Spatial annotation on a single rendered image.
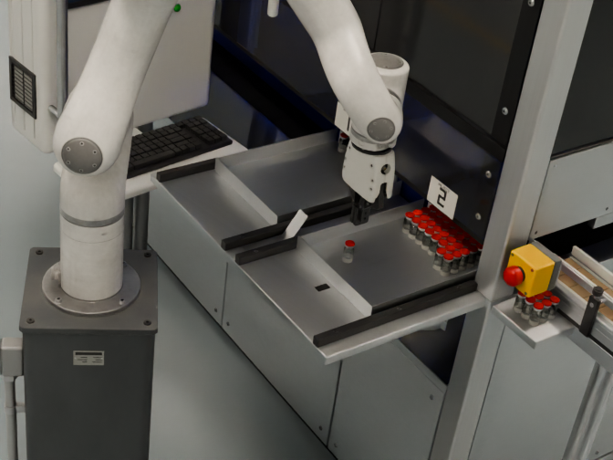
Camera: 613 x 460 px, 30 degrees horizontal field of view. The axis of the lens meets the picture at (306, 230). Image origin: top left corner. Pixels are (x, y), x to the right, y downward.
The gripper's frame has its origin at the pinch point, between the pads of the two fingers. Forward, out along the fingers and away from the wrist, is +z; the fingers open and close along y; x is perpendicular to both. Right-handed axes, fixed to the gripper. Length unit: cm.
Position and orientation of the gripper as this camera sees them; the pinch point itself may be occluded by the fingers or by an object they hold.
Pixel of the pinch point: (359, 213)
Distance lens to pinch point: 213.6
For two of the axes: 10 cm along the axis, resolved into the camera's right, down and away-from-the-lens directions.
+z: -1.1, 8.2, 5.7
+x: -8.2, 2.4, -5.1
